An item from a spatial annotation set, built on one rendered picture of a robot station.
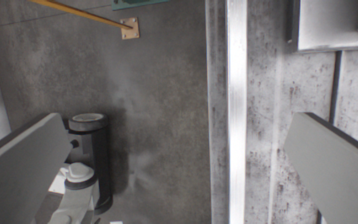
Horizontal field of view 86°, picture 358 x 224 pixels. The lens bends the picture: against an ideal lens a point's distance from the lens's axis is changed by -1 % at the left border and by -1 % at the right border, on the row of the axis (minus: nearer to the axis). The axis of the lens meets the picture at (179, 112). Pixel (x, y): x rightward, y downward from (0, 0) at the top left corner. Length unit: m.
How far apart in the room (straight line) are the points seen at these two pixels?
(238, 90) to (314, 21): 0.08
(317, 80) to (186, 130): 0.87
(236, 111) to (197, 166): 0.95
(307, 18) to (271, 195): 0.20
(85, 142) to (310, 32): 1.06
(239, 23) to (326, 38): 0.07
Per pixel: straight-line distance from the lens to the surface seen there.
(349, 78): 0.25
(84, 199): 0.95
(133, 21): 1.12
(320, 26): 0.20
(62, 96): 1.45
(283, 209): 0.31
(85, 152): 1.15
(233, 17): 0.20
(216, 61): 0.24
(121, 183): 1.40
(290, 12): 0.24
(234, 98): 0.20
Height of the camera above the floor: 0.97
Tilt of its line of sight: 69 degrees down
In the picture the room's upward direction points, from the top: 130 degrees counter-clockwise
